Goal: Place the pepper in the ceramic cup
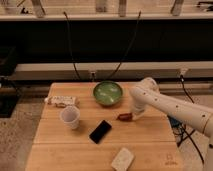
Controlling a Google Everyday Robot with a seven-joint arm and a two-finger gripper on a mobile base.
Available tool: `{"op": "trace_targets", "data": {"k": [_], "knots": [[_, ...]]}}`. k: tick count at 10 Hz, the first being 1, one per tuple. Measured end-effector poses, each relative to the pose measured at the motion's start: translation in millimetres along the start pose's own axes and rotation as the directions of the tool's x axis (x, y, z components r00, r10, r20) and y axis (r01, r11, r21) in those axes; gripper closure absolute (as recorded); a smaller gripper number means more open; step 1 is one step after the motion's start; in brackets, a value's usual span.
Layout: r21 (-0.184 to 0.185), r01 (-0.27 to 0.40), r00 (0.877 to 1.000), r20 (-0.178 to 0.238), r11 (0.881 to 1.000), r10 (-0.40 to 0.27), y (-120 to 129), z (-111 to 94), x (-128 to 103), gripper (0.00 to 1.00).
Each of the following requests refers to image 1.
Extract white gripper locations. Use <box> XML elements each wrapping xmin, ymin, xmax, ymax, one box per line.
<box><xmin>132</xmin><ymin>102</ymin><xmax>146</xmax><ymax>120</ymax></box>

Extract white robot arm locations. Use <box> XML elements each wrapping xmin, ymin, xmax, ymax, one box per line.
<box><xmin>129</xmin><ymin>77</ymin><xmax>213</xmax><ymax>137</ymax></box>

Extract green ceramic bowl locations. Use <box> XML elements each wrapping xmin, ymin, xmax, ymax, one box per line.
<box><xmin>93</xmin><ymin>81</ymin><xmax>123</xmax><ymax>106</ymax></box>

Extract black smartphone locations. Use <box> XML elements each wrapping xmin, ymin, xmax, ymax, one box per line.
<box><xmin>89</xmin><ymin>120</ymin><xmax>112</xmax><ymax>144</ymax></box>

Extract beige sponge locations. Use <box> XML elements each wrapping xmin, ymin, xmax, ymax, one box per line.
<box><xmin>111</xmin><ymin>148</ymin><xmax>134</xmax><ymax>171</ymax></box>

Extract white snack wrapper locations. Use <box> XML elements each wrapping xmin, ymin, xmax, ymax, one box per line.
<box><xmin>44</xmin><ymin>96</ymin><xmax>79</xmax><ymax>108</ymax></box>

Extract black floor cables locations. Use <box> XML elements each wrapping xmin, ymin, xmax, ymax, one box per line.
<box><xmin>169</xmin><ymin>75</ymin><xmax>205</xmax><ymax>165</ymax></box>

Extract right wall outlet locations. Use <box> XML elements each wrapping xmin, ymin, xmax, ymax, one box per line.
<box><xmin>179</xmin><ymin>68</ymin><xmax>188</xmax><ymax>76</ymax></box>

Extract wall power outlet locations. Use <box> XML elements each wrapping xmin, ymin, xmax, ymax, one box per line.
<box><xmin>88</xmin><ymin>70</ymin><xmax>96</xmax><ymax>81</ymax></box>

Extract black cable right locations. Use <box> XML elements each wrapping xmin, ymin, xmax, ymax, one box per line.
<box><xmin>105</xmin><ymin>10</ymin><xmax>142</xmax><ymax>81</ymax></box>

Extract black cable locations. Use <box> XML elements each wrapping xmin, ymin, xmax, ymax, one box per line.
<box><xmin>63</xmin><ymin>11</ymin><xmax>82</xmax><ymax>81</ymax></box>
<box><xmin>105</xmin><ymin>10</ymin><xmax>142</xmax><ymax>81</ymax></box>

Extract black cable left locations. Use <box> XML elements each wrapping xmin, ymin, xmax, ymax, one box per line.
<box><xmin>63</xmin><ymin>11</ymin><xmax>82</xmax><ymax>81</ymax></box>

